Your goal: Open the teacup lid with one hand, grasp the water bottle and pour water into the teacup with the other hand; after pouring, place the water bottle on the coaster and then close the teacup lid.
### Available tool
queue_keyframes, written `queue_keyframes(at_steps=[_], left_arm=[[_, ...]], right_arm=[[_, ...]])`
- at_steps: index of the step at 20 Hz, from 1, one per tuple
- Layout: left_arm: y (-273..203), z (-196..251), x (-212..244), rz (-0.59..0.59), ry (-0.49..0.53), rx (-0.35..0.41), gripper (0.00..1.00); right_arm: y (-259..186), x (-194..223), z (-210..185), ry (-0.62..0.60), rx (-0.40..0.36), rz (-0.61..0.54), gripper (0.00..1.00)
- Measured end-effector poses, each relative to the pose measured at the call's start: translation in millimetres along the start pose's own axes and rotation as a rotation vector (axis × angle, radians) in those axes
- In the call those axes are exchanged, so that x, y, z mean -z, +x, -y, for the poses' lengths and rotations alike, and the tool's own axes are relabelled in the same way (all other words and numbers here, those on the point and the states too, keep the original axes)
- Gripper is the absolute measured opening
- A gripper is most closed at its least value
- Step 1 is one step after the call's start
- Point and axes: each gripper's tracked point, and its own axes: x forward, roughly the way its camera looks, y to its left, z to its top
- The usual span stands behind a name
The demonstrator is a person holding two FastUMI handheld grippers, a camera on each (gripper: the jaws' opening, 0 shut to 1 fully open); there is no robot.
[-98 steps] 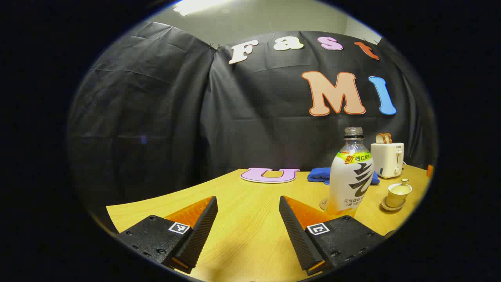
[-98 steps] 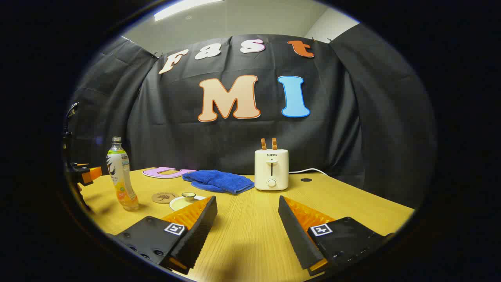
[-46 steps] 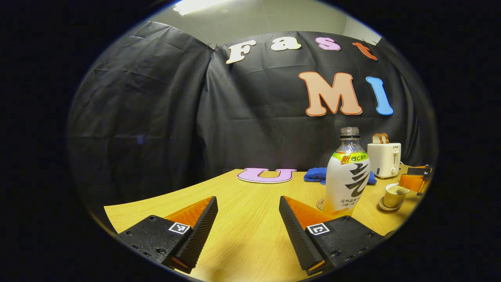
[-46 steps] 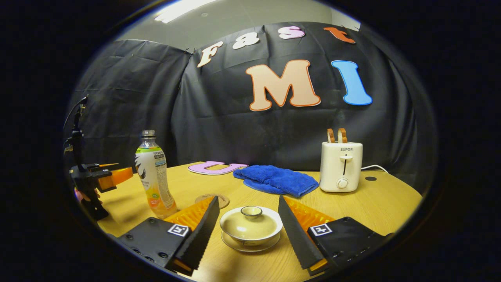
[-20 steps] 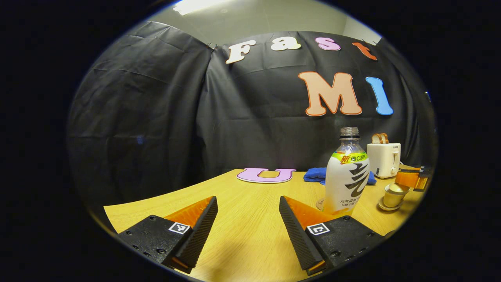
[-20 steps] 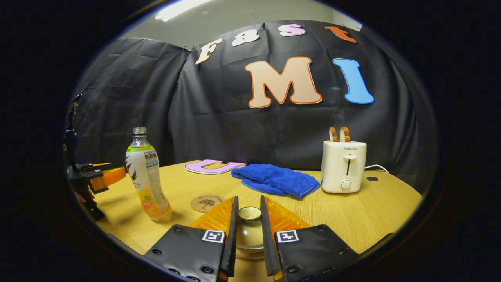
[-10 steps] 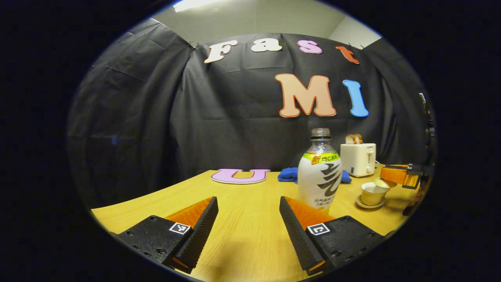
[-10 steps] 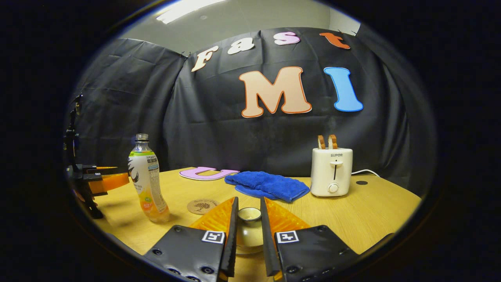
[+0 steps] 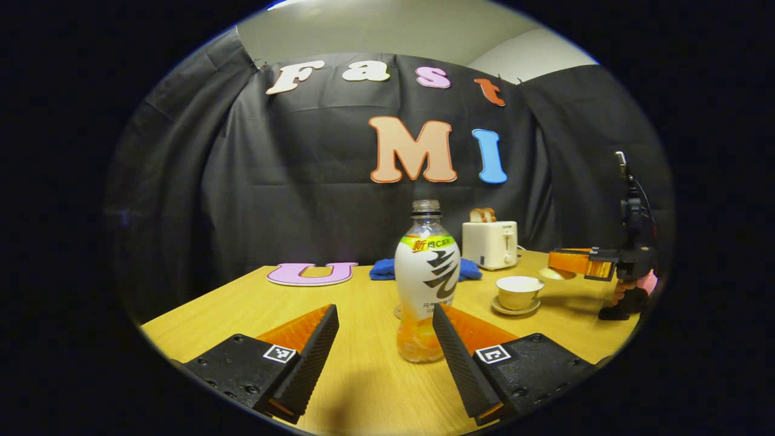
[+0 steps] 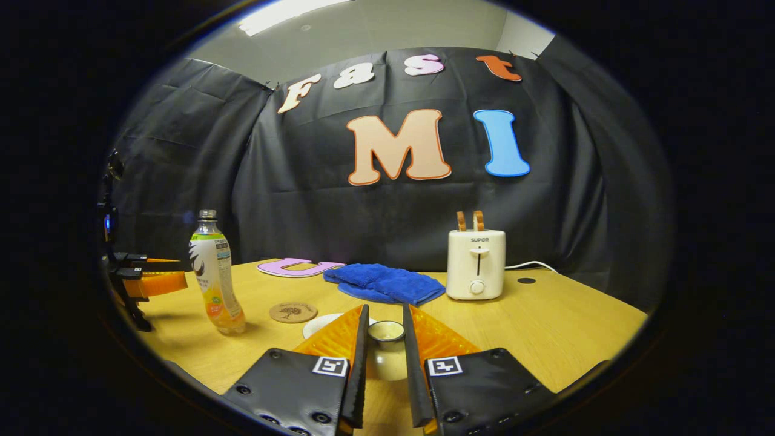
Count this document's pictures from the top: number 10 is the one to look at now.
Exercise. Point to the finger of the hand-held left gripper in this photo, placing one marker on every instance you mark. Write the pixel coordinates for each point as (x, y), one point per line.
(145, 260)
(160, 283)

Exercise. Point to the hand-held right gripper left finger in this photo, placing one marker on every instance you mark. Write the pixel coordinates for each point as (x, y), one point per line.
(357, 375)

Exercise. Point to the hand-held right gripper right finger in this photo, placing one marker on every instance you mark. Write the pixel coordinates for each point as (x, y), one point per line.
(415, 375)

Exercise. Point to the cream teacup lid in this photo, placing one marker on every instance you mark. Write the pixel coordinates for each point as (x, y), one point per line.
(386, 363)

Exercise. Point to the clear water bottle white label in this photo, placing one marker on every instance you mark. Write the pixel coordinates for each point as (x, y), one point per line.
(215, 272)

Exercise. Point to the cream ceramic teacup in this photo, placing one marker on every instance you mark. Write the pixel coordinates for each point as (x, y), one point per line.
(318, 325)

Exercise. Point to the round cork coaster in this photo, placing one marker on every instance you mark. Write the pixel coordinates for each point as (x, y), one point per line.
(293, 312)

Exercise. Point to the blue towel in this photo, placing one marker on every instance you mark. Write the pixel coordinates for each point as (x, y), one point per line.
(387, 283)

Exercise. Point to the pink foam cutout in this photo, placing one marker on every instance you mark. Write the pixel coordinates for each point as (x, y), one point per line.
(272, 267)

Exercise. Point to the white toaster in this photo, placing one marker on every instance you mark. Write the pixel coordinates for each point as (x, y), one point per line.
(475, 266)

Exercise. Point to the black backdrop cloth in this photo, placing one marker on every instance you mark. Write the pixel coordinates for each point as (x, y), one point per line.
(387, 224)

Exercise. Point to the brown toast slice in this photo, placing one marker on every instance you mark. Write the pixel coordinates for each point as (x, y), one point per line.
(461, 221)
(479, 220)

